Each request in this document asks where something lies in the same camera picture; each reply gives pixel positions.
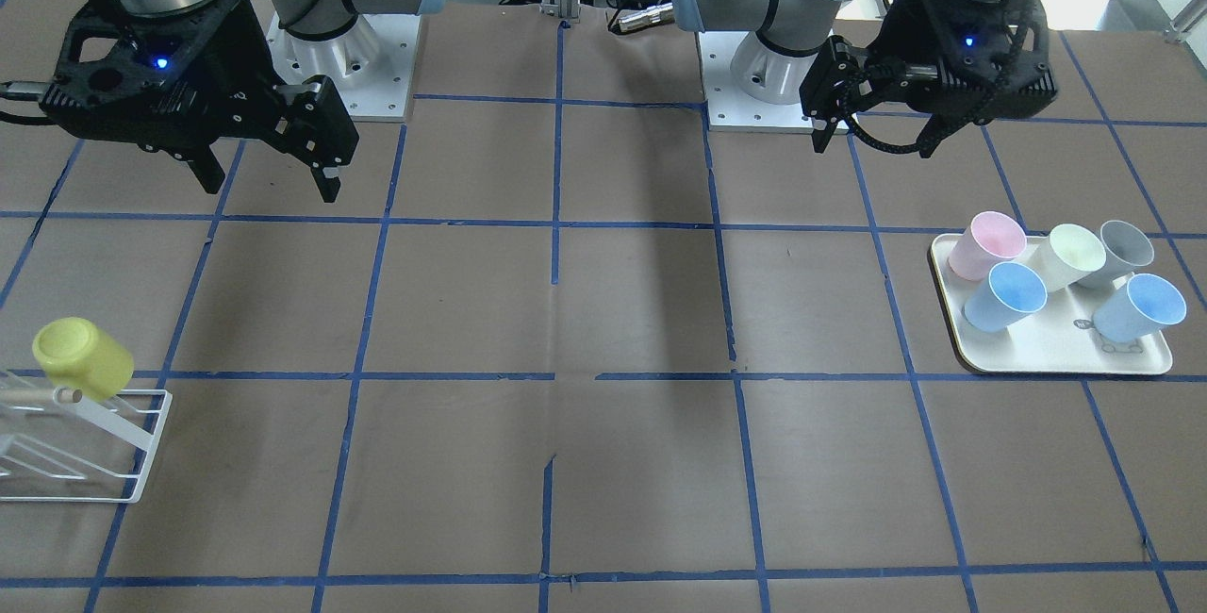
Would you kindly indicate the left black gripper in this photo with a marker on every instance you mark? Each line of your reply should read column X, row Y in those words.
column 902, row 40

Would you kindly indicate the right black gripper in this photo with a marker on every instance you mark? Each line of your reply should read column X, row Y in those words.
column 238, row 61

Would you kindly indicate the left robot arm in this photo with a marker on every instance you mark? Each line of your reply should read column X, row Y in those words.
column 799, row 27

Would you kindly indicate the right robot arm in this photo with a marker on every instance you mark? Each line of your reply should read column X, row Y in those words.
column 310, row 20

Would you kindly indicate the pink plastic cup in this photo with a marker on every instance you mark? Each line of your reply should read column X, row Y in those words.
column 991, row 237

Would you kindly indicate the pale yellow plastic cup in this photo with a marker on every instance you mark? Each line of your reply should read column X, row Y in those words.
column 1067, row 255

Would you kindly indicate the blue cup near pink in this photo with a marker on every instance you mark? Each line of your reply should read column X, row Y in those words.
column 1010, row 292

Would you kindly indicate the grey plastic cup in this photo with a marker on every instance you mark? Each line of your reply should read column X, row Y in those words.
column 1127, row 250

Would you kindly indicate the blue cup near grey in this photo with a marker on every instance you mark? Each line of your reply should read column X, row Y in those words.
column 1144, row 305

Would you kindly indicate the cream plastic tray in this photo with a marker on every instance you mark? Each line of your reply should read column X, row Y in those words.
column 1059, row 339

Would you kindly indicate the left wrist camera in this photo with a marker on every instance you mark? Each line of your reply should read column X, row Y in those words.
column 823, row 88

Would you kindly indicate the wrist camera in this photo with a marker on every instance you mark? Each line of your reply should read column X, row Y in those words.
column 823, row 88
column 314, row 126

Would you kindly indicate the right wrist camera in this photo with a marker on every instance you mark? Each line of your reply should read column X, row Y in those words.
column 314, row 126

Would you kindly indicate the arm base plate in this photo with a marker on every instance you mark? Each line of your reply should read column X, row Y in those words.
column 372, row 64
column 751, row 88

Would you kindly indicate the white wire cup rack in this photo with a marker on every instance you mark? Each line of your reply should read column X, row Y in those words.
column 59, row 446

